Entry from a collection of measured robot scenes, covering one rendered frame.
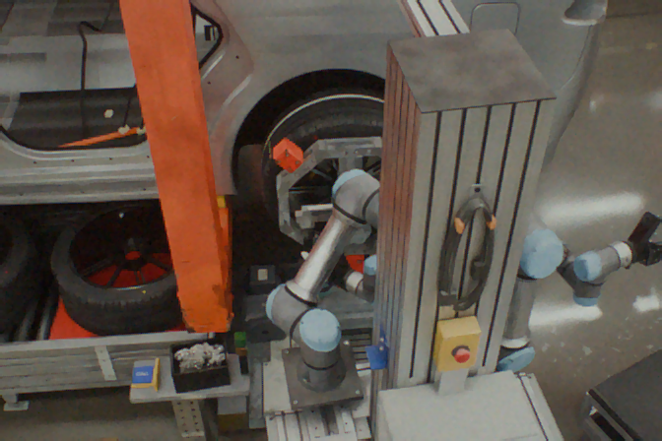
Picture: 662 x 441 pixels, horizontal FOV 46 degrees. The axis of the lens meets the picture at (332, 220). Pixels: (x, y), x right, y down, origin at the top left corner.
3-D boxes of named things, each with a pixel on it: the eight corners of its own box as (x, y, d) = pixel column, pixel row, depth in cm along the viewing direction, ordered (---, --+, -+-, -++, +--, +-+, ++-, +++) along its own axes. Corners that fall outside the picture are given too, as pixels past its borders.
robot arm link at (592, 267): (568, 271, 222) (574, 250, 216) (599, 260, 225) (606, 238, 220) (585, 289, 217) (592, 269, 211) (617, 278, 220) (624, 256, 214)
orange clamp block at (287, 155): (303, 150, 282) (285, 137, 277) (304, 162, 276) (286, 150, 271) (290, 160, 285) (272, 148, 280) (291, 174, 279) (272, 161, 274)
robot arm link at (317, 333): (318, 375, 226) (317, 346, 217) (290, 347, 234) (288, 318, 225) (349, 352, 232) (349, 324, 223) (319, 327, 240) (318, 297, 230)
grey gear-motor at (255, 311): (286, 293, 362) (283, 239, 338) (290, 366, 331) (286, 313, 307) (247, 295, 361) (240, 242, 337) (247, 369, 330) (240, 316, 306)
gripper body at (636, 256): (643, 247, 230) (612, 259, 227) (649, 223, 226) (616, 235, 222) (663, 261, 225) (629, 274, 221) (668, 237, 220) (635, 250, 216)
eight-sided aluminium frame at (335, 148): (413, 240, 316) (424, 133, 280) (416, 252, 312) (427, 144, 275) (281, 248, 313) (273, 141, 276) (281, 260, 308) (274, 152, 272)
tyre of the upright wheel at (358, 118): (388, 224, 344) (447, 105, 303) (396, 263, 327) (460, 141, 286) (243, 198, 327) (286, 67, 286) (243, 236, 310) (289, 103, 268)
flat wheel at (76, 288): (194, 217, 373) (187, 179, 357) (232, 314, 328) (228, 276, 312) (54, 253, 355) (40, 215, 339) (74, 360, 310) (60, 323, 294)
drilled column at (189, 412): (210, 430, 317) (197, 368, 289) (209, 452, 310) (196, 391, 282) (185, 432, 317) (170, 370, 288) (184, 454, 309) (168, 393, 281)
